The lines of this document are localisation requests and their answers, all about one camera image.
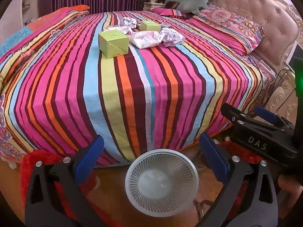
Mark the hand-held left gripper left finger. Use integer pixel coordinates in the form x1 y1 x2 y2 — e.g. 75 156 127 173
25 135 107 227

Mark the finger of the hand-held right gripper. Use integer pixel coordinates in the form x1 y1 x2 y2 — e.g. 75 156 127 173
254 106 294 130
221 103 255 126

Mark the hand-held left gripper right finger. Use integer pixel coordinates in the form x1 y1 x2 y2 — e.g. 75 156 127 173
199 132 278 227

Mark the white mesh wastebasket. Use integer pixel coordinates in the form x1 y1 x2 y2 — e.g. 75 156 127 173
125 148 200 214

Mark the white plastic packet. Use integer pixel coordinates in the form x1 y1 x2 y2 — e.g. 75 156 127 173
130 31 161 49

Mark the small green cardboard box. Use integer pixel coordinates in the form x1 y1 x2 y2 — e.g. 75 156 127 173
140 20 162 32

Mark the person's right forearm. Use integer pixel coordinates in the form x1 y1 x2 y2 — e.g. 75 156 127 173
278 175 303 218

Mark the red shaggy rug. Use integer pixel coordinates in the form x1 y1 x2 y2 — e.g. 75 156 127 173
20 138 280 227

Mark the white flat device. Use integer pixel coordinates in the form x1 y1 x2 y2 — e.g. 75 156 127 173
285 41 299 67

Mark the striped colourful bedsheet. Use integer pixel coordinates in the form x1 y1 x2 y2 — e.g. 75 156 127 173
0 11 263 168

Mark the floral pillow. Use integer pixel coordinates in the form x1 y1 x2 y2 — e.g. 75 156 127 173
185 3 267 56

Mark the crumpled white paper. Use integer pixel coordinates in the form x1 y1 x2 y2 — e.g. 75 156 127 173
159 28 185 47
121 17 138 27
104 26 133 35

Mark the beige tufted headboard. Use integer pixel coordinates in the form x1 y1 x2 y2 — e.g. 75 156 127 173
176 0 300 59

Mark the green plush toy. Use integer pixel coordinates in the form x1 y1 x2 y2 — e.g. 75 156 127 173
165 0 215 15

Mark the striped pink pillow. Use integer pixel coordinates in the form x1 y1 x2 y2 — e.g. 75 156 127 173
151 7 190 19

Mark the large green cardboard box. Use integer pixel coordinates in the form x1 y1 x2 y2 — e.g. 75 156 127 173
98 30 130 59

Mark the cream ornate nightstand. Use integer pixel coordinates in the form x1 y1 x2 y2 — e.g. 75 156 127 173
143 1 167 11

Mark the orange and blue quilt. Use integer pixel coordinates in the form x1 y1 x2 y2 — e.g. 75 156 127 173
0 5 91 57

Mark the white cabinet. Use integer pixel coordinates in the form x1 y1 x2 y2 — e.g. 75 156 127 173
21 0 36 26

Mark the cream carved bed frame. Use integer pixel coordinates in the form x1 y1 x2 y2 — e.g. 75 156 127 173
258 71 303 123

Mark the black cable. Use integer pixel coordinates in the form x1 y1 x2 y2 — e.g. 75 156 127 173
265 68 295 100

